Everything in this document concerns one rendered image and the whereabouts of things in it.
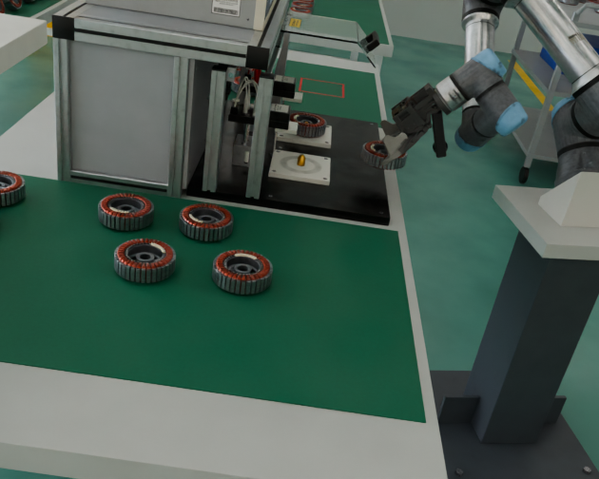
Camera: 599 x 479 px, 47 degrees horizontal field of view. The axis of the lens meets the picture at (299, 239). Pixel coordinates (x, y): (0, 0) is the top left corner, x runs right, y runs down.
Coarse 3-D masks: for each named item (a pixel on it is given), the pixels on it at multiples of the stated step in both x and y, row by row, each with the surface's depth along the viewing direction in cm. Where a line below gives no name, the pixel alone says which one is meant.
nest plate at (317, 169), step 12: (276, 156) 178; (288, 156) 179; (312, 156) 182; (276, 168) 172; (288, 168) 173; (300, 168) 174; (312, 168) 175; (324, 168) 176; (300, 180) 170; (312, 180) 170; (324, 180) 170
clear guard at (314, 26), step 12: (288, 12) 196; (288, 24) 184; (300, 24) 186; (312, 24) 188; (324, 24) 190; (336, 24) 192; (348, 24) 194; (312, 36) 178; (324, 36) 178; (336, 36) 179; (348, 36) 181; (360, 36) 188; (372, 60) 181
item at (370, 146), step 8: (368, 144) 173; (376, 144) 175; (368, 152) 170; (376, 152) 170; (384, 152) 174; (368, 160) 170; (376, 160) 169; (400, 160) 169; (384, 168) 169; (392, 168) 170
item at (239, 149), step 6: (240, 138) 174; (234, 144) 170; (240, 144) 171; (246, 144) 171; (234, 150) 171; (240, 150) 171; (246, 150) 171; (234, 156) 172; (240, 156) 172; (234, 162) 172; (240, 162) 172
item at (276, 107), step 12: (240, 108) 171; (252, 108) 173; (276, 108) 168; (288, 108) 169; (228, 120) 168; (240, 120) 167; (252, 120) 167; (276, 120) 167; (288, 120) 167; (288, 132) 169
